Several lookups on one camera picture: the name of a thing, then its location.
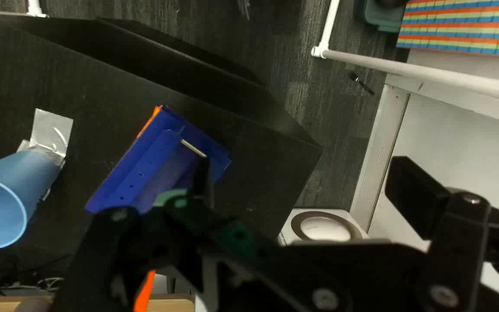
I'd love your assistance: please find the white PVC pipe frame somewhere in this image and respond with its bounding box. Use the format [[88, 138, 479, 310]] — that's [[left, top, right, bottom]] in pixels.
[[309, 0, 499, 107]]

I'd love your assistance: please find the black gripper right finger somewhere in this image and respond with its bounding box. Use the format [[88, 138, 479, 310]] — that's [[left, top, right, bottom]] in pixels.
[[384, 154, 499, 312]]

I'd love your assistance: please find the wooden board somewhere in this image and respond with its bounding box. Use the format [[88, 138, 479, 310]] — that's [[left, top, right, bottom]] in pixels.
[[0, 293, 197, 312]]

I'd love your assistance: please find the black pen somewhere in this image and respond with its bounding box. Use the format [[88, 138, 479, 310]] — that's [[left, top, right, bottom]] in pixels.
[[347, 69, 377, 97]]

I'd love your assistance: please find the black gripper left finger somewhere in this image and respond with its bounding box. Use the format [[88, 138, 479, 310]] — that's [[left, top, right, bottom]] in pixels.
[[51, 154, 280, 312]]

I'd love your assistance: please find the white door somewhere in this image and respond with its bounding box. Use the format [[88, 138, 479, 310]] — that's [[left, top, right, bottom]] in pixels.
[[347, 48, 499, 232]]

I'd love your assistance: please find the striped colourful wall panel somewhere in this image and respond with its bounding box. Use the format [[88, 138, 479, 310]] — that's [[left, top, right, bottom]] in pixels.
[[394, 0, 499, 60]]

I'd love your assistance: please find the teal plastic box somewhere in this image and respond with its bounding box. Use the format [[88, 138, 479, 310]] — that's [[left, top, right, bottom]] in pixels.
[[356, 0, 408, 34]]

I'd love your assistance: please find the blue rack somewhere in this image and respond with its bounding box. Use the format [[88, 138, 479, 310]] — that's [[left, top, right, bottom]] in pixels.
[[82, 104, 233, 216]]

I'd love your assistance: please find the black table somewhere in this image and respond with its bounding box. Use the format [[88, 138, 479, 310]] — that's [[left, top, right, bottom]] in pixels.
[[0, 10, 323, 279]]

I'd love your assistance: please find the grey tape patch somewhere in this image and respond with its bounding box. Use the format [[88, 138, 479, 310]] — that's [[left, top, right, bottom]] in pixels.
[[15, 107, 75, 170]]

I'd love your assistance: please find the large blue plastic cup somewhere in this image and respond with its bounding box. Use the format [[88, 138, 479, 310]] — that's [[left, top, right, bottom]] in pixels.
[[0, 145, 62, 253]]

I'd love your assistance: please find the white disc with grey ring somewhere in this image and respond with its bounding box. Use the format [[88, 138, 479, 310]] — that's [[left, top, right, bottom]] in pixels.
[[275, 208, 370, 248]]

